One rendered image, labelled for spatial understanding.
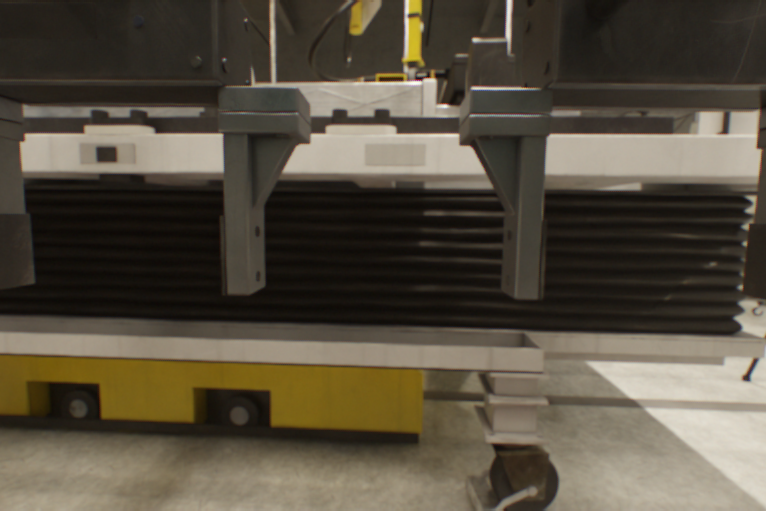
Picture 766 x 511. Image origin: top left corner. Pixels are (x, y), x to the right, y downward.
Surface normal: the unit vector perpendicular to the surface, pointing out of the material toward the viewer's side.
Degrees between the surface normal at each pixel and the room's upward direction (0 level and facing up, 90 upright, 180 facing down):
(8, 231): 90
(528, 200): 90
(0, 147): 90
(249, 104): 90
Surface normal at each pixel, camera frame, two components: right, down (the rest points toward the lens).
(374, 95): -0.06, 0.10
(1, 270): 1.00, 0.01
